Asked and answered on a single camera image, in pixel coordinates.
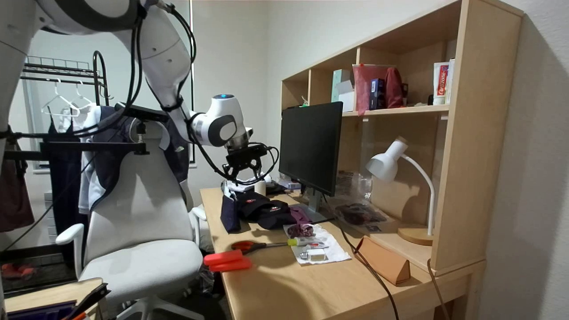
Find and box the teal box on shelf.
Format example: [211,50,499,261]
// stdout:
[330,69,353,112]

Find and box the wooden desk hutch shelf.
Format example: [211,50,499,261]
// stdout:
[280,0,522,274]

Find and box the black computer monitor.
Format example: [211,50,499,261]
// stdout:
[278,103,342,222]

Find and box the black cable on desk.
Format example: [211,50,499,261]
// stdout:
[335,219,401,320]

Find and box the black tray with red item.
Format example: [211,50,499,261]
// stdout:
[0,245,74,297]

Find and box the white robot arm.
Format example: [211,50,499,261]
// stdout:
[0,0,268,181]

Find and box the black clothes rack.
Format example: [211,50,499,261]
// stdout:
[0,52,149,238]

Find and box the white clutter pile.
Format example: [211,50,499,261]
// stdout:
[220,171,302,201]

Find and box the black cap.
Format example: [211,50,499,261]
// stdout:
[238,197,294,229]

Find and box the red plastic sheath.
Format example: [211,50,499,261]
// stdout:
[204,251,252,272]

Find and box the white office chair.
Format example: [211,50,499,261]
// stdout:
[54,123,204,320]

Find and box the navy dotted purse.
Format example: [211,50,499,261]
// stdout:
[220,196,241,233]

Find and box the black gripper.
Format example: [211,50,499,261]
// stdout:
[223,144,266,178]

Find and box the white desk lamp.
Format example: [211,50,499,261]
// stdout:
[364,137,437,247]

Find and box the white red book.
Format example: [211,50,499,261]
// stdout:
[433,59,455,105]

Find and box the red bag on shelf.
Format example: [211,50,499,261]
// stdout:
[351,64,405,114]

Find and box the white paper with stickers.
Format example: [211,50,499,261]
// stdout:
[284,224,350,265]

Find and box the brown cardboard wedge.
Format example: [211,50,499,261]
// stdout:
[357,237,410,285]

